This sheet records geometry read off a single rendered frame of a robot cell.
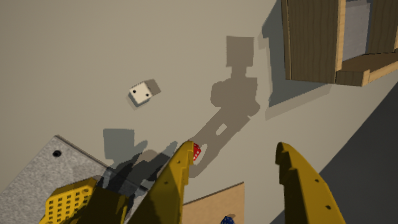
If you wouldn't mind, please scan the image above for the tan flat mat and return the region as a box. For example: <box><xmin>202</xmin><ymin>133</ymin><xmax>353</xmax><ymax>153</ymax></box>
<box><xmin>182</xmin><ymin>182</ymin><xmax>244</xmax><ymax>224</ymax></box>

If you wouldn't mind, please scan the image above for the blue die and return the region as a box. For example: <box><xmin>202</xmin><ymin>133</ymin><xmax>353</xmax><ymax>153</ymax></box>
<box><xmin>221</xmin><ymin>217</ymin><xmax>235</xmax><ymax>224</ymax></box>

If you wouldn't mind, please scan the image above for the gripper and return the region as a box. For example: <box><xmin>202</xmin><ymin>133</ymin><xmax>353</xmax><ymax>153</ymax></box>
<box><xmin>127</xmin><ymin>141</ymin><xmax>346</xmax><ymax>224</ymax></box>

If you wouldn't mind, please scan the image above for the red die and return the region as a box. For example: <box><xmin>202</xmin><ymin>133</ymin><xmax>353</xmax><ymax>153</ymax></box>
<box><xmin>193</xmin><ymin>143</ymin><xmax>201</xmax><ymax>161</ymax></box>

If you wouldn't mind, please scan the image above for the white die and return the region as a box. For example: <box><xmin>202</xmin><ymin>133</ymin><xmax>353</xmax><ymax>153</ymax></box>
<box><xmin>129</xmin><ymin>81</ymin><xmax>153</xmax><ymax>104</ymax></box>

